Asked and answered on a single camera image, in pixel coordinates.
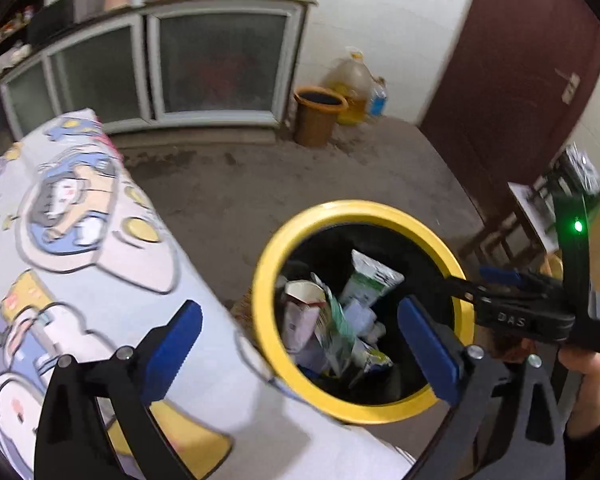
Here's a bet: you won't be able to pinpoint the cartoon printed blanket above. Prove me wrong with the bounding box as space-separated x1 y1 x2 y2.
0 107 416 480

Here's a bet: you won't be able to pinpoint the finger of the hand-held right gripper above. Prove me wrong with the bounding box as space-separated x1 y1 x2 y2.
432 272 489 307
479 266 536 291

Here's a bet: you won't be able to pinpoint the yellow rimmed black bin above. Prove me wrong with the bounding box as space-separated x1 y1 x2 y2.
251 201 476 426

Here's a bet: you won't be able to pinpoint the dark wooden spice shelf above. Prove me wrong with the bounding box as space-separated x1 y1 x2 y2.
0 0 48 61

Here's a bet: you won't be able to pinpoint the dark red door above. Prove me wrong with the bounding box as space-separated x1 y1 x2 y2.
419 0 600 221

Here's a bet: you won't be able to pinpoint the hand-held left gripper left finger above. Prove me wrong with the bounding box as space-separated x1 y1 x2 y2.
34 300 204 480

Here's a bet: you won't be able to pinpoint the row of spice jars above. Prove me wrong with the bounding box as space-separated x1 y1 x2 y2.
0 5 36 56

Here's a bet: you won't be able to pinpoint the black microwave oven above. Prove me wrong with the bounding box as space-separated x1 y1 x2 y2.
27 0 106 47

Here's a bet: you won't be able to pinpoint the red white paper box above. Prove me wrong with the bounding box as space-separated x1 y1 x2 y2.
282 280 331 356

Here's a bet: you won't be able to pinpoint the person's right forearm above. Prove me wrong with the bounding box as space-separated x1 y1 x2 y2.
565 405 600 480

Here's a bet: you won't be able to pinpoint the dark wooden stool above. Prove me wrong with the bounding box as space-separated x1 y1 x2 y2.
460 182 566 273

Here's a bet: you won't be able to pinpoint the white crumpled paper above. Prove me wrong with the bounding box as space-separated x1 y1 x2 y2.
342 300 387 344

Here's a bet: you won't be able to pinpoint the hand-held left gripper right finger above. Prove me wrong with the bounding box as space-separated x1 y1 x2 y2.
397 296 566 480

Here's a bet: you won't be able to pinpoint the large cooking oil jug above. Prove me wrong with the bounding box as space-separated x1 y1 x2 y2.
325 47 376 126

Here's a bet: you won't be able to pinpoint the plastic bags of food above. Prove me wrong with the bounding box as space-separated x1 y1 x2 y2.
0 42 33 88

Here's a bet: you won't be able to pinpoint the metal door handle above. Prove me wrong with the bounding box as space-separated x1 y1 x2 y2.
555 69 581 104

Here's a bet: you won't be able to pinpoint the kitchen cabinet with glass doors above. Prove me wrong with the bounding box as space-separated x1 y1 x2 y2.
0 0 319 161

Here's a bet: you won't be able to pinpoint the person's right hand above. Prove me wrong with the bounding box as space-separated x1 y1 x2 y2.
560 349 600 434

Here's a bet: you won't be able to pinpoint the white yellow green carton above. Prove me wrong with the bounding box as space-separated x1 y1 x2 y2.
350 337 394 374

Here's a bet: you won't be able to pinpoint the white board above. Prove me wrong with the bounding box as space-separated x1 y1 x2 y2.
508 182 566 256

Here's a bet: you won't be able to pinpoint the clear water bottle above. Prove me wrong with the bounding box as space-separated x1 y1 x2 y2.
367 77 389 117

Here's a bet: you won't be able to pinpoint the brown plastic bucket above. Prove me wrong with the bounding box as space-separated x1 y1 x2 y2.
292 86 349 148

